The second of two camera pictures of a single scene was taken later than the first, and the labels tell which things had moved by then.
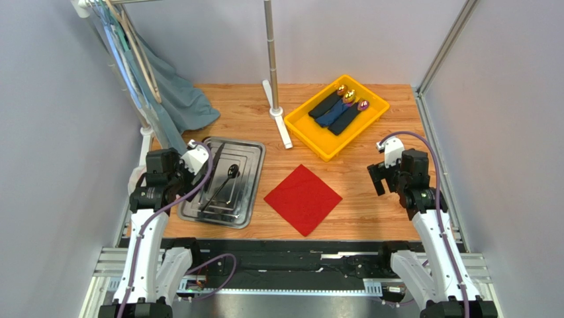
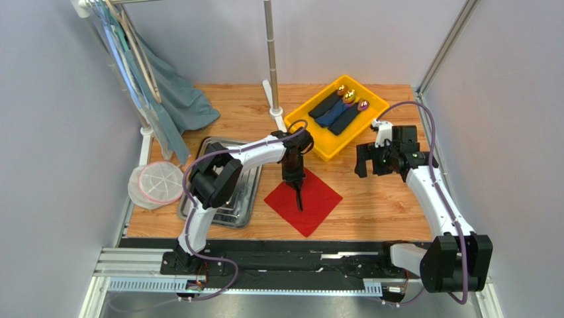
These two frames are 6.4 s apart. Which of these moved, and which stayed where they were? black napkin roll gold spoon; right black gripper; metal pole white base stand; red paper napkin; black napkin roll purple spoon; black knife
Moved: black knife; right black gripper
Stayed: black napkin roll purple spoon; black napkin roll gold spoon; metal pole white base stand; red paper napkin
